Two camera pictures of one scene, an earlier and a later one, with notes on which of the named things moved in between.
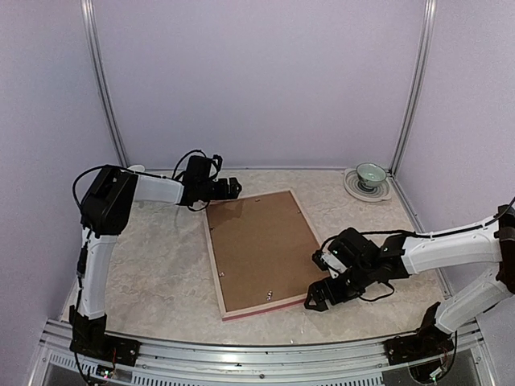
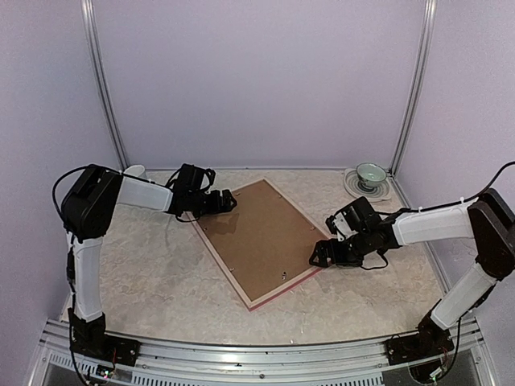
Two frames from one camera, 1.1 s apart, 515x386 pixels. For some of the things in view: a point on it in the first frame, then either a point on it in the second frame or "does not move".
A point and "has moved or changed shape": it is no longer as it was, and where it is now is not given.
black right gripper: [316, 289] to [322, 247]
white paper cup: [137, 167] does not move
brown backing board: [264, 248] has moved or changed shape
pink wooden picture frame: [259, 253] has moved or changed shape
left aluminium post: [92, 31] does not move
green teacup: [371, 174] does not move
